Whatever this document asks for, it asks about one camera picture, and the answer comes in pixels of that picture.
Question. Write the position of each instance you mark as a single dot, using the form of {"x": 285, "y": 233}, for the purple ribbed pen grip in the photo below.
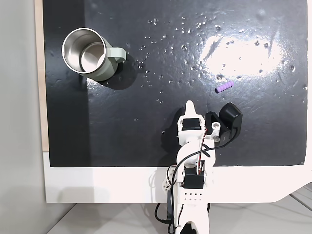
{"x": 224, "y": 86}

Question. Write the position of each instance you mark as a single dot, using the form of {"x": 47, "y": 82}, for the black glossy mat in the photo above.
{"x": 146, "y": 109}

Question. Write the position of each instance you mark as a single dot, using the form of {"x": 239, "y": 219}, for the steel mug sage green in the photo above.
{"x": 92, "y": 54}

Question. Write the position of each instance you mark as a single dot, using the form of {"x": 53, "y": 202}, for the light wooden board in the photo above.
{"x": 41, "y": 73}

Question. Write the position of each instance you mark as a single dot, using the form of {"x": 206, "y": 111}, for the black camera box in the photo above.
{"x": 230, "y": 117}

